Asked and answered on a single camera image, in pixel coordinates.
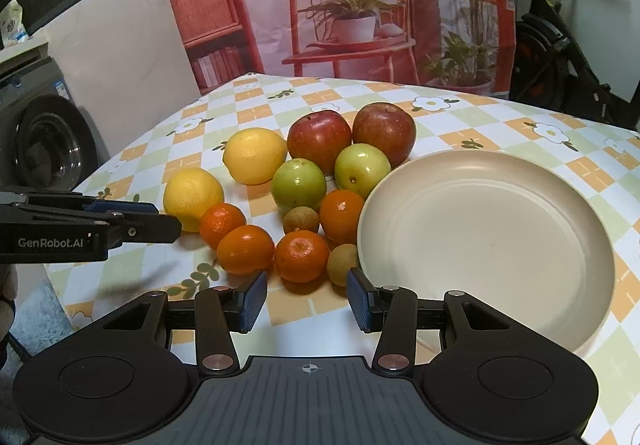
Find grey washing machine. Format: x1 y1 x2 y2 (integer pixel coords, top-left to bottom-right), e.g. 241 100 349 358
0 37 108 191

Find beige round plate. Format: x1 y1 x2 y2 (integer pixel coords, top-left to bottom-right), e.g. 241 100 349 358
357 150 615 355

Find dark red apple right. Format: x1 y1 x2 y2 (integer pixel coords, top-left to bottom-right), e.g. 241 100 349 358
352 102 416 169

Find orange tangerine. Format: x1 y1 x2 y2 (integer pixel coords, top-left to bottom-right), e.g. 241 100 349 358
198 202 246 250
319 190 364 245
216 225 274 276
274 231 330 283

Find printed backdrop cloth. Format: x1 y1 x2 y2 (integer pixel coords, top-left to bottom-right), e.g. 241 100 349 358
169 0 515 95

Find yellow lemon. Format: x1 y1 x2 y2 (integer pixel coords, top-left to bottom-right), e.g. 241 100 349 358
222 128 288 185
163 168 224 233

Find small brown longan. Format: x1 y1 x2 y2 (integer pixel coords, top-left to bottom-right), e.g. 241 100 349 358
282 206 320 234
326 243 359 287

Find white board panel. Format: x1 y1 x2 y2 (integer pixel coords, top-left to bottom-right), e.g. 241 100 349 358
39 0 200 158

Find red apple left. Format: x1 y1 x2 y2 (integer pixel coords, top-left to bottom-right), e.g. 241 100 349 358
286 110 352 176

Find green apple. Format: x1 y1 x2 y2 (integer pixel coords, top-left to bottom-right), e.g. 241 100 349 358
271 158 326 213
334 143 392 199

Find gloved left hand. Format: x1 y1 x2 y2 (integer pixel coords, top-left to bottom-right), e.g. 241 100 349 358
0 264 18 368

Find white packet on washer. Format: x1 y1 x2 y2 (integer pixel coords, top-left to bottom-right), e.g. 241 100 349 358
0 0 28 48

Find black exercise bike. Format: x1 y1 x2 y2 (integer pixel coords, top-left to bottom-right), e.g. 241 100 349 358
509 0 639 130

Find checkered floral tablecloth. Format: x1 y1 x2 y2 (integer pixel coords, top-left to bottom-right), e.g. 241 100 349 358
44 74 639 444

